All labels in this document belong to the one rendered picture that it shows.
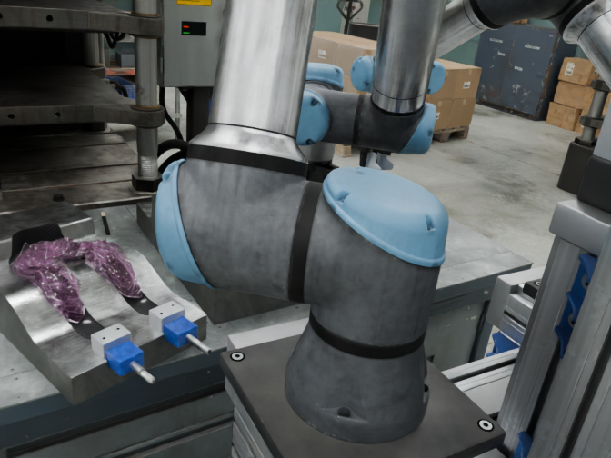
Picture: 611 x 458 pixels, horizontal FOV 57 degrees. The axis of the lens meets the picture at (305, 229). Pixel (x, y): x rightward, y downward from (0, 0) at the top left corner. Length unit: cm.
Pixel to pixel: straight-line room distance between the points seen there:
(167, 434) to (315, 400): 70
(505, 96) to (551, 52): 83
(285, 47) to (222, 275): 21
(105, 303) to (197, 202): 59
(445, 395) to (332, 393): 15
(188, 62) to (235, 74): 133
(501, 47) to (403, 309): 787
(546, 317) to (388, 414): 20
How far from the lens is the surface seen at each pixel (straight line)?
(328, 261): 48
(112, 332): 96
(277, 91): 51
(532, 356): 67
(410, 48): 71
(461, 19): 108
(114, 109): 170
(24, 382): 102
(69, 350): 98
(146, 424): 119
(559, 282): 62
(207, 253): 50
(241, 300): 111
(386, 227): 46
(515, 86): 812
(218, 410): 124
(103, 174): 191
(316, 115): 78
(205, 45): 186
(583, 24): 108
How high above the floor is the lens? 143
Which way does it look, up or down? 24 degrees down
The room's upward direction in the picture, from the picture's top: 6 degrees clockwise
